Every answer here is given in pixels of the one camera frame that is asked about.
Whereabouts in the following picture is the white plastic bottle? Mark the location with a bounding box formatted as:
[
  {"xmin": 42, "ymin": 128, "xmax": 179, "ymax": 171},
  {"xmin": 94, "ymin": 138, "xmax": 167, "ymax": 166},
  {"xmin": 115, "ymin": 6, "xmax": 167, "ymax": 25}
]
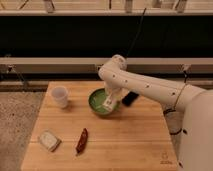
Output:
[{"xmin": 103, "ymin": 95, "xmax": 117, "ymax": 112}]

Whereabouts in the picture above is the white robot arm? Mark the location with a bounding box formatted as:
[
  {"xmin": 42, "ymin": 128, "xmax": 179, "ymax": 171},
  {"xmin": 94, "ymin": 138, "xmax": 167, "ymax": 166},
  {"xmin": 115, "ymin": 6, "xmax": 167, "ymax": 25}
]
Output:
[{"xmin": 98, "ymin": 55, "xmax": 213, "ymax": 171}]

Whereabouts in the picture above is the green ceramic bowl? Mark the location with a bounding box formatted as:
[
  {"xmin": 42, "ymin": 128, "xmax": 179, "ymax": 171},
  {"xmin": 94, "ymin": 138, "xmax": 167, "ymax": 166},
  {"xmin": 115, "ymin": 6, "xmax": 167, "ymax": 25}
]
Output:
[{"xmin": 88, "ymin": 88, "xmax": 119, "ymax": 117}]

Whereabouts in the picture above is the black rectangular block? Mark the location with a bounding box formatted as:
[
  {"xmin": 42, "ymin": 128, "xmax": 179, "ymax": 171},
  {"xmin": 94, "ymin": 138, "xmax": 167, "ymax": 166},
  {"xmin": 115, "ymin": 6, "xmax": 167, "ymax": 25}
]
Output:
[{"xmin": 122, "ymin": 92, "xmax": 139, "ymax": 107}]

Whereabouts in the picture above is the translucent plastic cup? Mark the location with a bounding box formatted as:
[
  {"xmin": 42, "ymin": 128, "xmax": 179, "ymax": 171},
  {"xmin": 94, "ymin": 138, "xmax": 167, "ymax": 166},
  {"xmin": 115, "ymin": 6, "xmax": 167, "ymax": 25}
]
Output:
[{"xmin": 51, "ymin": 86, "xmax": 68, "ymax": 108}]

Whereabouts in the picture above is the brown red chili pepper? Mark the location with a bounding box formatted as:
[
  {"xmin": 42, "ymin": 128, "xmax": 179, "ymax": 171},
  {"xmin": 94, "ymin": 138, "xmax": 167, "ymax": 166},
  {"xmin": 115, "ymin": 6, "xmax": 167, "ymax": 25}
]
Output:
[{"xmin": 76, "ymin": 128, "xmax": 88, "ymax": 154}]

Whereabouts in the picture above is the black hanging cable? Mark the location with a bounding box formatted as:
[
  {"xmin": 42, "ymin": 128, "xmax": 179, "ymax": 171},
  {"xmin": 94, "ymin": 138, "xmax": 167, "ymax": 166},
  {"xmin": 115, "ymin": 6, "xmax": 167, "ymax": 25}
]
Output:
[{"xmin": 124, "ymin": 7, "xmax": 147, "ymax": 59}]

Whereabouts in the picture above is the right wall outlet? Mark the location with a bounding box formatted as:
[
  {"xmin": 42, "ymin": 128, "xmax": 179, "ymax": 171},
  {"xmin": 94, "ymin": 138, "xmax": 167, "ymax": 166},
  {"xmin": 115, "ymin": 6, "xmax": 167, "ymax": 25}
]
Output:
[{"xmin": 181, "ymin": 64, "xmax": 191, "ymax": 72}]

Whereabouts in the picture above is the left wall outlet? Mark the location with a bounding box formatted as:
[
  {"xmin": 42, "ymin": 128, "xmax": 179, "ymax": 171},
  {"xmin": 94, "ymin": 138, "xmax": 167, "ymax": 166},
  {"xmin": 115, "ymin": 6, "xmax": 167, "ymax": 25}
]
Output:
[{"xmin": 7, "ymin": 66, "xmax": 14, "ymax": 73}]

